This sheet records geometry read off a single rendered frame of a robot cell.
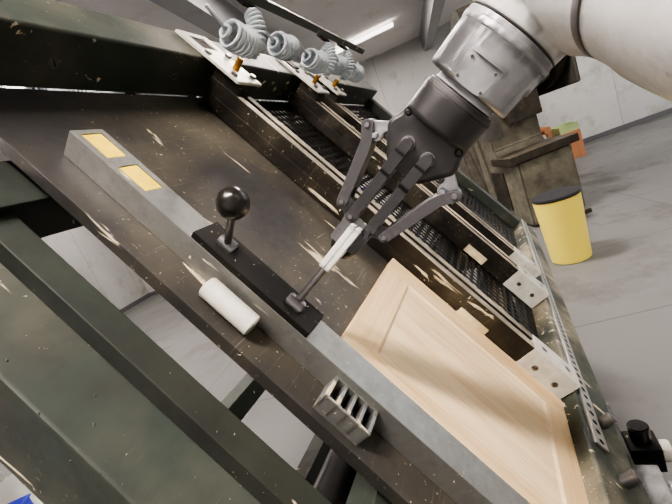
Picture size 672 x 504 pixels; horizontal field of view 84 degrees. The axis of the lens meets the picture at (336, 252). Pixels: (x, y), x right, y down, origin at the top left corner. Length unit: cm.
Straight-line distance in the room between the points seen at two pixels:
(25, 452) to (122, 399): 8
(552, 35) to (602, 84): 1059
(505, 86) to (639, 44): 11
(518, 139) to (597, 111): 541
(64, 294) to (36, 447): 21
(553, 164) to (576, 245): 158
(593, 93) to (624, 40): 1058
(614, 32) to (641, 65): 3
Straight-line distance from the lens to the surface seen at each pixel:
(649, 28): 28
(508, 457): 71
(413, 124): 39
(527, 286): 137
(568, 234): 386
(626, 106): 1114
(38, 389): 36
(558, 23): 35
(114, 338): 51
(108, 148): 62
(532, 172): 511
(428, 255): 86
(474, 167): 676
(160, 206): 55
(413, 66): 1017
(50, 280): 55
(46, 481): 41
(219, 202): 42
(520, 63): 36
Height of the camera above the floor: 153
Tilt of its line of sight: 11 degrees down
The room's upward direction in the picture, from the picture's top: 22 degrees counter-clockwise
